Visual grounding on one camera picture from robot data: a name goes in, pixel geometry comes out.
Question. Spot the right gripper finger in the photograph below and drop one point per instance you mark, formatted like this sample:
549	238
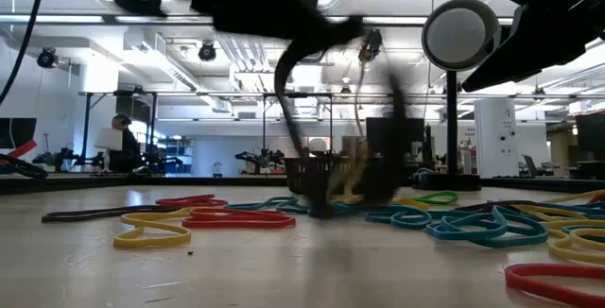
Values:
510	67

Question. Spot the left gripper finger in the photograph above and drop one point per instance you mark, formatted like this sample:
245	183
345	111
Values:
335	34

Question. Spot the long wide black rubber band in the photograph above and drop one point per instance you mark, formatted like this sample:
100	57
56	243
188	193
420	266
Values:
280	81

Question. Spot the yellow rubber band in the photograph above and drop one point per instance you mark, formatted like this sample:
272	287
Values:
406	201
567	253
581	195
534	210
151	241

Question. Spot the teal rubber band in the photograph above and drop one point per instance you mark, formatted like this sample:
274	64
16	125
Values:
283	201
576	208
498	217
581	228
406	223

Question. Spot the dark purple rubber band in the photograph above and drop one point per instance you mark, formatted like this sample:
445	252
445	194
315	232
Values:
496	203
94	214

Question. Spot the black background robot arm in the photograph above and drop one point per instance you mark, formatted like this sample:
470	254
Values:
257	159

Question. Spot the black slotted plastic bin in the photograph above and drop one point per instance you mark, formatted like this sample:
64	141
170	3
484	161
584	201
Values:
295	176

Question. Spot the red rubber band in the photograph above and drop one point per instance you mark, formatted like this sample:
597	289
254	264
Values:
189	200
236	224
599	199
529	284

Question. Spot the green rubber band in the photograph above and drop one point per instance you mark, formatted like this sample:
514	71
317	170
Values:
418	200

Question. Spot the black ceiling spotlight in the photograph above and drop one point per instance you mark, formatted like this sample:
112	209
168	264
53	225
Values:
371	50
47	57
207	52

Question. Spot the white column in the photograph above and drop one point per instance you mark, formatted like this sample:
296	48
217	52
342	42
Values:
495	138

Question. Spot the black desk lamp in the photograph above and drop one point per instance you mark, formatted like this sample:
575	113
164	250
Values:
452	124

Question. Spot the black monitor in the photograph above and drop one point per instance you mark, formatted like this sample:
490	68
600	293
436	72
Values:
418	133
19	133
591	133

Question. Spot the white round lamp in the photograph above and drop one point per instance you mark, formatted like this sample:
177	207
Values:
317	145

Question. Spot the person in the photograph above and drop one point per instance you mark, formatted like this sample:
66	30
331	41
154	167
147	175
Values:
127	149

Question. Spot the white laptop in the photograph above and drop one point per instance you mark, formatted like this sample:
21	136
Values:
108	139

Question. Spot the black background rig frame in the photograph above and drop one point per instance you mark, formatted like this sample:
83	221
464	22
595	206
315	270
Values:
264	124

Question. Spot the black aluminium table frame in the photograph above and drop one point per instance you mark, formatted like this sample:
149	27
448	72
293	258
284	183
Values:
142	183

